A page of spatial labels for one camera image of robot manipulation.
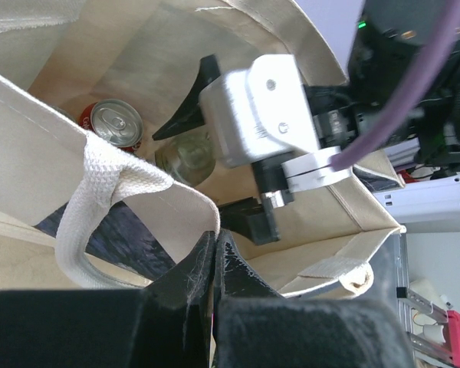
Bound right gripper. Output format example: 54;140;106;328
304;82;419;150

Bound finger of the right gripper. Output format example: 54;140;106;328
152;54;221;141
218;160;294;245

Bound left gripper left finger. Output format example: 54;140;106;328
0;232;216;367

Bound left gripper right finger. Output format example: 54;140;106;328
213;230;415;367

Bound glass soda bottle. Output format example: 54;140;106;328
154;131;215;187

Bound red cola can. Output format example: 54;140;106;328
77;99;144;153

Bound canvas tote bag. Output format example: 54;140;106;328
0;0;407;300

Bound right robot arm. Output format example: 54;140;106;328
153;1;460;245

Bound aluminium frame rails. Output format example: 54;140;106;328
396;235;460;367

